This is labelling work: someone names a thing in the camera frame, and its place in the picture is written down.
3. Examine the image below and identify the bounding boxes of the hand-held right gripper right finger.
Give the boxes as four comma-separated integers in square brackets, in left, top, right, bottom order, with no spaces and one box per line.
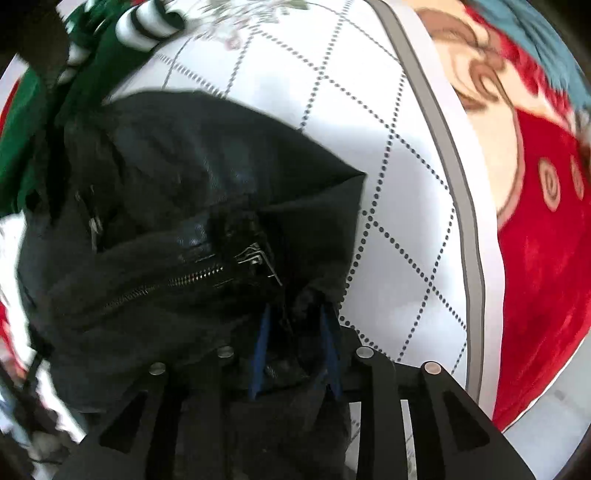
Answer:
[320,305,539,480]

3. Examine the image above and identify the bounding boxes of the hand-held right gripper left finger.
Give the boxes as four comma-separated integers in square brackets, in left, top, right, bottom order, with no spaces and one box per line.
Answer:
[54,308,273,480]

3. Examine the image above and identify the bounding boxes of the black zippered jacket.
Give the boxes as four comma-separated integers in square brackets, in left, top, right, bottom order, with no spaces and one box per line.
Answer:
[16,90,368,480]

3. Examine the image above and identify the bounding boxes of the white quilted bed sheet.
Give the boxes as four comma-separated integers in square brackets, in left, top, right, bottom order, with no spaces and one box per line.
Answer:
[104,0,506,416]

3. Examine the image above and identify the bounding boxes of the red printed blanket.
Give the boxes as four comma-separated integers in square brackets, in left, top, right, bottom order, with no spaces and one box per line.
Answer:
[413,0,591,430]

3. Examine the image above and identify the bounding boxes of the green striped garment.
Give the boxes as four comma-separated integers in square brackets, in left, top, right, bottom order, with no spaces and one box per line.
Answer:
[0,0,185,217]

